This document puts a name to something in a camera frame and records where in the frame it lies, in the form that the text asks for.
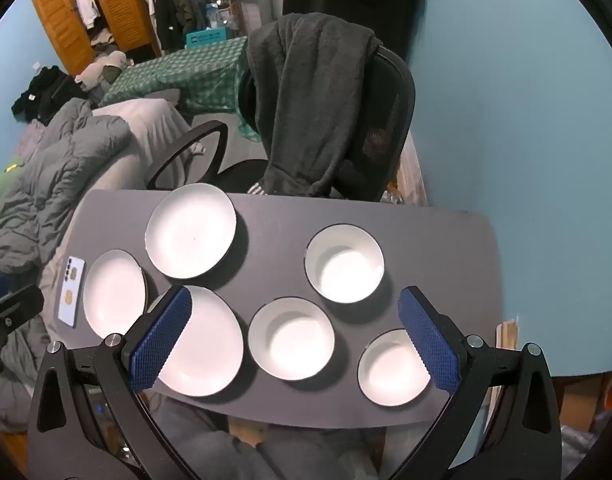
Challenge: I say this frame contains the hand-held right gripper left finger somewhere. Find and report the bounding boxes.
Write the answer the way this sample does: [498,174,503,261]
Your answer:
[28,286,197,480]

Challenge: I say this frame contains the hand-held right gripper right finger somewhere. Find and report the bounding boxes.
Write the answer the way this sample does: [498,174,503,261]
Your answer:
[386,286,562,480]

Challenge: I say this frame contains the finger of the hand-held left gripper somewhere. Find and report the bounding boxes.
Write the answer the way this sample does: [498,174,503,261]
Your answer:
[0,272,45,332]

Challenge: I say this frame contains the white plate with dark rim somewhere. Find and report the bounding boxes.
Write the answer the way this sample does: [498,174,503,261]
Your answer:
[145,183,238,280]
[82,249,148,340]
[147,285,245,397]

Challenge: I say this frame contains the white bowl with dark rim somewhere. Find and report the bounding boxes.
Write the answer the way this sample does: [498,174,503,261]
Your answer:
[304,223,386,304]
[357,328,433,407]
[248,297,336,381]

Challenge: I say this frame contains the white smartphone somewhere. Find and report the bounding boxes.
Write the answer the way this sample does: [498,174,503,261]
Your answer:
[57,255,88,329]

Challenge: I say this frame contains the wooden planks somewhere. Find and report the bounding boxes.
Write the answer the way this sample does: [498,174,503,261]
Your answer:
[486,317,521,411]

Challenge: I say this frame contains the grey duvet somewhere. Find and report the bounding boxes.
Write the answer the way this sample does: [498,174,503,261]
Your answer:
[0,97,137,433]

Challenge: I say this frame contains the grey clothing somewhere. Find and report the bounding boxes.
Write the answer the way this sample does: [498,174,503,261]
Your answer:
[151,395,387,480]

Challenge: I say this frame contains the silver foil bag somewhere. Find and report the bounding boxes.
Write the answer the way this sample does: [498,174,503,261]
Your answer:
[558,422,599,466]

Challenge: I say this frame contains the black clothes pile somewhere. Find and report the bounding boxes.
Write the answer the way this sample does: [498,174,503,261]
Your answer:
[11,66,94,126]

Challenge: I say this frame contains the black office chair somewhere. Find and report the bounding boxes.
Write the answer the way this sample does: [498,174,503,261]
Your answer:
[145,45,417,203]

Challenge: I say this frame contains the beige clothes pile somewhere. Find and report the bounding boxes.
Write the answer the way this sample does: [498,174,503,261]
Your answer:
[75,50,134,92]

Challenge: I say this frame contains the green checked tablecloth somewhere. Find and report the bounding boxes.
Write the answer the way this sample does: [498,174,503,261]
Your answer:
[100,36,259,141]

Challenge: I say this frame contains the dark grey fleece jacket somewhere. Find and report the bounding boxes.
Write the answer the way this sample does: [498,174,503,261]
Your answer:
[246,12,382,198]

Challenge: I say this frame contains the wooden louvred wardrobe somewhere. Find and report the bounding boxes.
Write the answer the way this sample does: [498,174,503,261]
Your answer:
[28,0,160,77]

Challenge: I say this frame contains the teal box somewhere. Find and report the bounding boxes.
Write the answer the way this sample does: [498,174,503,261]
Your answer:
[186,28,233,47]

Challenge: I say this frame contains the dark hanging coats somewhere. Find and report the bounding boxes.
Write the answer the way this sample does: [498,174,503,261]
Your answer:
[153,0,209,52]

